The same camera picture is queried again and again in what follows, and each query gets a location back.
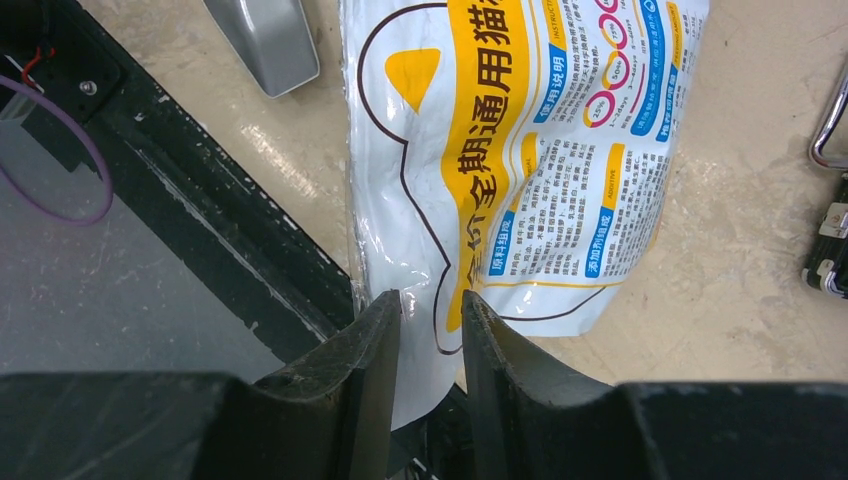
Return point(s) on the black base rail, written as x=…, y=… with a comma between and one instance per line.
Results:
x=187, y=188

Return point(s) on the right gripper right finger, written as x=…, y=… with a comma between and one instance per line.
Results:
x=532, y=416

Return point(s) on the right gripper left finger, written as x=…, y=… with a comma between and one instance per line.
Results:
x=334, y=404

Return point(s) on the silver metal scoop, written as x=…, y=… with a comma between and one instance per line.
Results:
x=272, y=39

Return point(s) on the pet food bag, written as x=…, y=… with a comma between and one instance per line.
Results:
x=517, y=149

